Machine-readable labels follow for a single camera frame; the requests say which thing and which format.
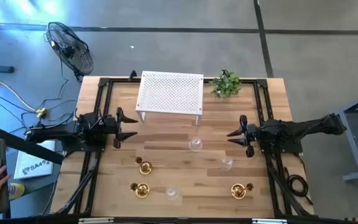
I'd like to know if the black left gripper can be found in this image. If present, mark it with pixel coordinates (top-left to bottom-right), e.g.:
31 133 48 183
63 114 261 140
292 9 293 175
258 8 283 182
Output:
104 107 139 149

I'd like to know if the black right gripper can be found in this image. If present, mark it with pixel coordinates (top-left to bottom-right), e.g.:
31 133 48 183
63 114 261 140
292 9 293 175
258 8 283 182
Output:
227 114 259 158

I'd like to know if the clear glass candle holder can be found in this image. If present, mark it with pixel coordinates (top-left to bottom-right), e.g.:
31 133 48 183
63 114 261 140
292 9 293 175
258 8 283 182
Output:
165 185 180 201
221 156 234 171
188 136 203 152

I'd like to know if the gold brass candlestick holder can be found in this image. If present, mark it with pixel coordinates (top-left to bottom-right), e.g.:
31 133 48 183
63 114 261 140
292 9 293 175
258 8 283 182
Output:
130 182 151 199
134 156 154 175
231 182 255 200

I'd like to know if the green potted plant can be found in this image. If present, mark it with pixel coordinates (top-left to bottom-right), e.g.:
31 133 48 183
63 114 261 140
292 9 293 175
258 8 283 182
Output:
210 69 242 99

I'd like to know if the white perforated metal shelf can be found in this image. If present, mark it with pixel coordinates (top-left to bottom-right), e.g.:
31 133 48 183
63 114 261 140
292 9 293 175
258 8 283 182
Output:
135 70 204 126

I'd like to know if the black floor fan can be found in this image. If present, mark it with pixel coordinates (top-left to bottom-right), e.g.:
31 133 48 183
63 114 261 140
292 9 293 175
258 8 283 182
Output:
44 21 94 82

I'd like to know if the white printed box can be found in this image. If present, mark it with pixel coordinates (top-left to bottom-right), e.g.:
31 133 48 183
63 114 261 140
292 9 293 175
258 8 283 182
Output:
13 139 57 180

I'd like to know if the black desk foot beam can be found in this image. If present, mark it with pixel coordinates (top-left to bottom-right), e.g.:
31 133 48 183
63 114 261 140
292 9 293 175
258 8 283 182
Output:
0 125 65 166

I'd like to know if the yellow shoe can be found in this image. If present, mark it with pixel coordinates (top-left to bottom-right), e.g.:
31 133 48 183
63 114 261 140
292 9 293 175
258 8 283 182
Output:
7 182 26 201

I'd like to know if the black aluminium rig frame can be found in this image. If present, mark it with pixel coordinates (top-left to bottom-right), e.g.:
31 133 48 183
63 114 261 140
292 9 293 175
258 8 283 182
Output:
50 76 316 224

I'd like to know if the coiled black cable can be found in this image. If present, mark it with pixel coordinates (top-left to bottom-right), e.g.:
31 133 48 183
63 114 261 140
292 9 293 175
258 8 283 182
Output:
283 166 314 206

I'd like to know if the silver metal bracket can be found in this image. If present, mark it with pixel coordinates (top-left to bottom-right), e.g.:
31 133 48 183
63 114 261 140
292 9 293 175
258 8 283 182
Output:
252 218 288 224
78 217 115 224

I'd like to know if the blue-grey table frame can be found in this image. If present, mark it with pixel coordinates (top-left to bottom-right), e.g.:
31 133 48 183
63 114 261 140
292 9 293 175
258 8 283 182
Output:
336 86 358 183

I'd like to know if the pale yellow floor cable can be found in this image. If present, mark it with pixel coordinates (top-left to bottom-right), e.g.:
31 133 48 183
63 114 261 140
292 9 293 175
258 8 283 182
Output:
0 79 39 112

